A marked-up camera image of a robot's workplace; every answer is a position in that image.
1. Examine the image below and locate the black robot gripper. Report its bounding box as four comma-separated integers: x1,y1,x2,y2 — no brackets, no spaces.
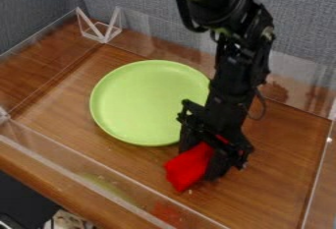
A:
176,55,256,182

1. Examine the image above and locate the red block carrot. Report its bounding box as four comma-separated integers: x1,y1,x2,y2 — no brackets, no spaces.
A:
164,143,213,192

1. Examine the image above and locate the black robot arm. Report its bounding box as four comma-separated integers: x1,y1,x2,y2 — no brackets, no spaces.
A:
176,0,276,181

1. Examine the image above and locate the green round plate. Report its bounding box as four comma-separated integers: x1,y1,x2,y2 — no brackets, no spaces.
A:
89,60,209,146

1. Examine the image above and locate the white power strip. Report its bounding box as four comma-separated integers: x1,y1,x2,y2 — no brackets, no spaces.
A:
41,209,96,229

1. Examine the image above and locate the black box under table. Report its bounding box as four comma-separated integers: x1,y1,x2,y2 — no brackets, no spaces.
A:
0,171,60,229

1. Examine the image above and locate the clear acrylic enclosure wall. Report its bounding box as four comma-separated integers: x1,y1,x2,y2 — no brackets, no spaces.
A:
0,10,336,229

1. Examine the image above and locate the clear acrylic triangle bracket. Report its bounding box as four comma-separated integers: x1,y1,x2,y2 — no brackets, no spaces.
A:
75,7,123,44

